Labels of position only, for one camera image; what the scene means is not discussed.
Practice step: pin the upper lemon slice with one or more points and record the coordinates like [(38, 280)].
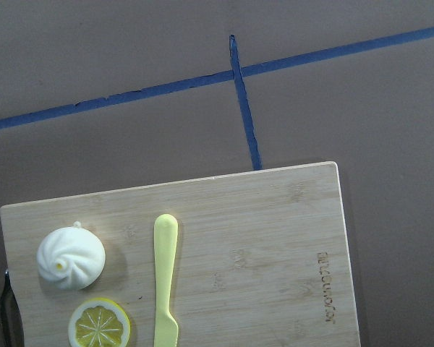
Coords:
[(99, 322)]

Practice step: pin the white steamed bun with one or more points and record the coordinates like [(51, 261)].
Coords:
[(71, 258)]

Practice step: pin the yellow plastic knife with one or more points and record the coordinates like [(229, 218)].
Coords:
[(165, 234)]

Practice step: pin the bamboo cutting board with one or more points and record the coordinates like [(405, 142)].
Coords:
[(261, 259)]

